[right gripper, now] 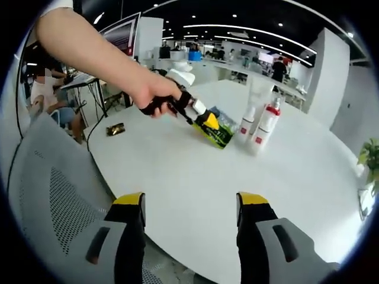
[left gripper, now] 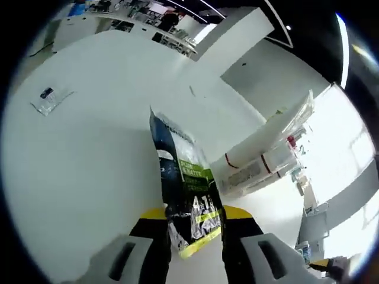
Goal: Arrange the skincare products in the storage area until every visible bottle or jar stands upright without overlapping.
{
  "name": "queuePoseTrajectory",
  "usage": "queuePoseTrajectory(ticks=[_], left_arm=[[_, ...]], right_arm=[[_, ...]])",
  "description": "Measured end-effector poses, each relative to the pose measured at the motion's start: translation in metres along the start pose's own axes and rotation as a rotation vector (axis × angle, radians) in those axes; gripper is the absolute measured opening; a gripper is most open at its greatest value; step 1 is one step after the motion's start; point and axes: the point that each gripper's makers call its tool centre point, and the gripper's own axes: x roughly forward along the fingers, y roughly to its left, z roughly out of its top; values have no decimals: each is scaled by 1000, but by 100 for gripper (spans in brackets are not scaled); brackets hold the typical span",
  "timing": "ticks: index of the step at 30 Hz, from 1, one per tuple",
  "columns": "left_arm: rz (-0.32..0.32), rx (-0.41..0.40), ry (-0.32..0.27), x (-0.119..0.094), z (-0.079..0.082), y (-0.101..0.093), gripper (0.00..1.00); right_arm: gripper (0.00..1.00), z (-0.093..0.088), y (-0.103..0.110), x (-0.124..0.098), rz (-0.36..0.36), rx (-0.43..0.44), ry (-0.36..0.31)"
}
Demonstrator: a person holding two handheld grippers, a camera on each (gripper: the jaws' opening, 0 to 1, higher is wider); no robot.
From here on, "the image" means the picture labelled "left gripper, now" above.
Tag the white skincare tube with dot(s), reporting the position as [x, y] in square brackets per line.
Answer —
[266, 130]

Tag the green and dark sachet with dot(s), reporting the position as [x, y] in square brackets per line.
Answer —
[189, 183]

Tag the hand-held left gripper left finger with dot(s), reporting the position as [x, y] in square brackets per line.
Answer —
[148, 251]

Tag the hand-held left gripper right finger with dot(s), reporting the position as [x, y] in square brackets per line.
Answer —
[240, 251]

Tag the small clear plastic packet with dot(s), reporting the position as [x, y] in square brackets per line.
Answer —
[50, 100]

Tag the white column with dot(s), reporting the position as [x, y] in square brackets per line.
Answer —
[237, 32]

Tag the small white skincare pump bottle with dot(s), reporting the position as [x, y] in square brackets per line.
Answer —
[231, 161]

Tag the long white counter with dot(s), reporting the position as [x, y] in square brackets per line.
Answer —
[118, 26]

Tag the white skincare bottle red collar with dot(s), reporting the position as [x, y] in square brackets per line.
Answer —
[251, 180]

